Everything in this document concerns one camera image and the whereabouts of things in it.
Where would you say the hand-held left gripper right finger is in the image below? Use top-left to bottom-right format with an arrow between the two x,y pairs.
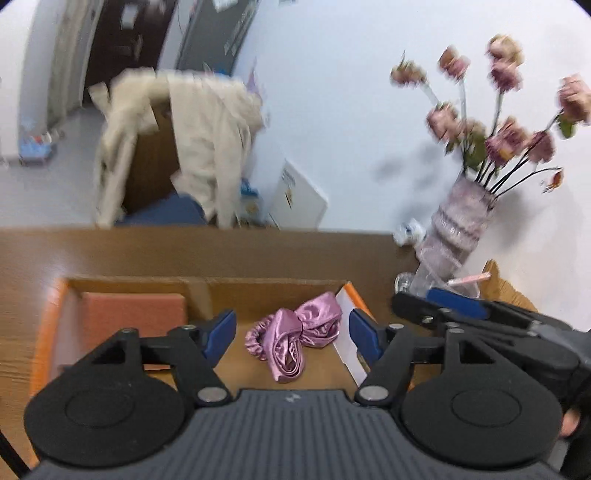
348,308 -> 509,408

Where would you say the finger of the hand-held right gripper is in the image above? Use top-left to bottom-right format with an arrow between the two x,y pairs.
392,292 -> 536,358
426,287 -> 536,326

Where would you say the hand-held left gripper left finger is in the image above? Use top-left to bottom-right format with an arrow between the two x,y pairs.
85,309 -> 238,408

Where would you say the orange white cardboard box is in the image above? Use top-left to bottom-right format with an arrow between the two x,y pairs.
30,276 -> 416,402

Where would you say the pink satin scrunchie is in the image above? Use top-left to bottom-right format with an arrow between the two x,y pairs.
245,292 -> 343,384

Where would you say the orange sponge block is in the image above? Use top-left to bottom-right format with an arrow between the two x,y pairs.
78,292 -> 188,371

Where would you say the person's right hand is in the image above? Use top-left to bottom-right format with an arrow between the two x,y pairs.
560,406 -> 585,439

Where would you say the pink stick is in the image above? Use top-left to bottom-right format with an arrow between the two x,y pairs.
447,272 -> 491,285

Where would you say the clear glass cup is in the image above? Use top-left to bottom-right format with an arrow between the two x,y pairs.
394,268 -> 481,305

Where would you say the mottled purple vase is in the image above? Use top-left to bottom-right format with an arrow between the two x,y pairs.
416,175 -> 497,278

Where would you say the crumpled white wrapper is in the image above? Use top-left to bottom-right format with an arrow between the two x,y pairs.
393,220 -> 426,247

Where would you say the blue white bag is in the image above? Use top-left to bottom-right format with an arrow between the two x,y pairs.
238,180 -> 267,227

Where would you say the white flat carton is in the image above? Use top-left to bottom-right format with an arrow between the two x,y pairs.
268,159 -> 328,230

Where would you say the dried pink rose bouquet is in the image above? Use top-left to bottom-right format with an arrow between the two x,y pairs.
390,33 -> 591,195

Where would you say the wooden chair with blue seat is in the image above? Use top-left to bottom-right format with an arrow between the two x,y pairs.
99,104 -> 211,228

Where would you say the beige coat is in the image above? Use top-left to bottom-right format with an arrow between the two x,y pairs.
88,68 -> 269,229

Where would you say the dark object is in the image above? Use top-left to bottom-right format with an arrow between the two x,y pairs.
0,430 -> 27,479

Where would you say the blue basket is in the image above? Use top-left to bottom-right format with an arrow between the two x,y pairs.
18,124 -> 58,164

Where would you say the grey refrigerator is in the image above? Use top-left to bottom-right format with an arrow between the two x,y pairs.
175,0 -> 262,77

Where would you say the dark brown door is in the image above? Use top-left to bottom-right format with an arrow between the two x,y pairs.
85,0 -> 178,108

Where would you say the white interior door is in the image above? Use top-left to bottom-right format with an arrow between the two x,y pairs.
48,0 -> 105,129

